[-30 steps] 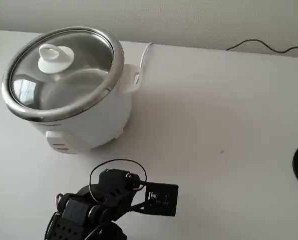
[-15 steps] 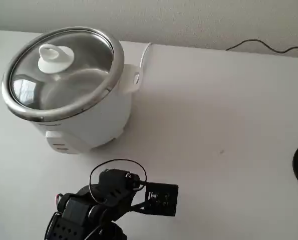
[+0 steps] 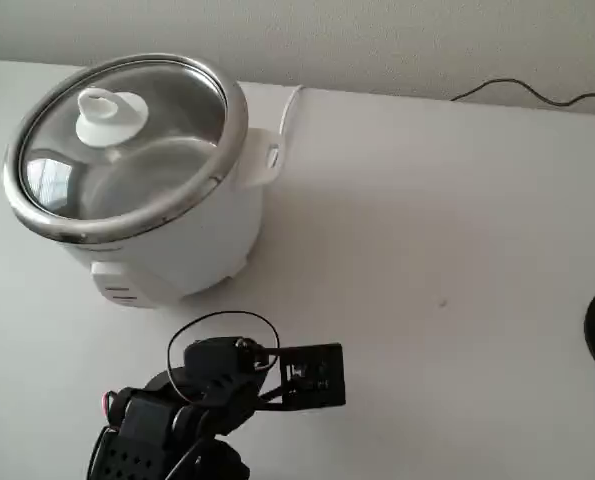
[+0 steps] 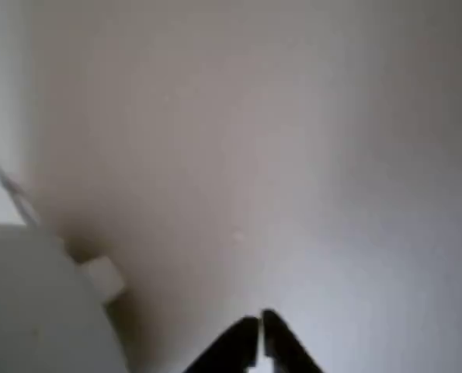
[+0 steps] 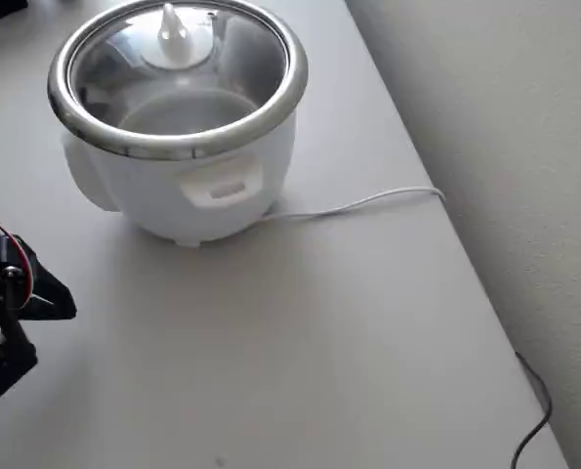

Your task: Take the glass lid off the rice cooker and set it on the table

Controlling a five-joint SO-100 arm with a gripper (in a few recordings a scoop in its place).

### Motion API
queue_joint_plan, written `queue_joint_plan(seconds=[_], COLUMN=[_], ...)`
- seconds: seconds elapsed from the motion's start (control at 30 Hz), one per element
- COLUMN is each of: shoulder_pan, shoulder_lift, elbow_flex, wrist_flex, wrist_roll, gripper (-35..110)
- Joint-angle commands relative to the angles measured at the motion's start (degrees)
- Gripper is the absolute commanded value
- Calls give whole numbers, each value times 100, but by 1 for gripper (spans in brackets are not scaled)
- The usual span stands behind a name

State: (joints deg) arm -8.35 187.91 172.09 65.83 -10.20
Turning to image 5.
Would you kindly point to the grey round container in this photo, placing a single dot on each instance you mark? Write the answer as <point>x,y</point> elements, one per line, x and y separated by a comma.
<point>173,215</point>

